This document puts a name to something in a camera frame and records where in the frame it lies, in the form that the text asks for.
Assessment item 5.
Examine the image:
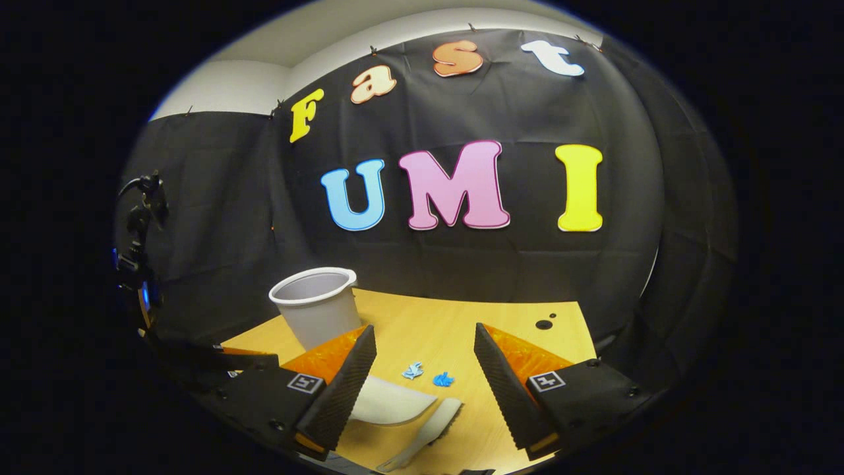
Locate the small white broom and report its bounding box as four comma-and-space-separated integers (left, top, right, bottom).
377, 396, 464, 473

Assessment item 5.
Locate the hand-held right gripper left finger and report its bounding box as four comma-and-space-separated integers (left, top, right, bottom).
218, 323, 378, 462

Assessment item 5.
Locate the white plastic garbage bin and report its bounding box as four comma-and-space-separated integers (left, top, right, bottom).
268, 267, 363, 352

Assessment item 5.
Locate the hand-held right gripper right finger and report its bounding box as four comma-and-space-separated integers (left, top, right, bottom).
473, 322, 652, 462

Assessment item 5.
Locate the wooden desktop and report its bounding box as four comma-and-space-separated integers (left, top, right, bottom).
221, 288, 598, 475

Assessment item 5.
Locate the grey plastic dustpan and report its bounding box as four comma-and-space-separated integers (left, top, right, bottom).
348, 374, 438, 427

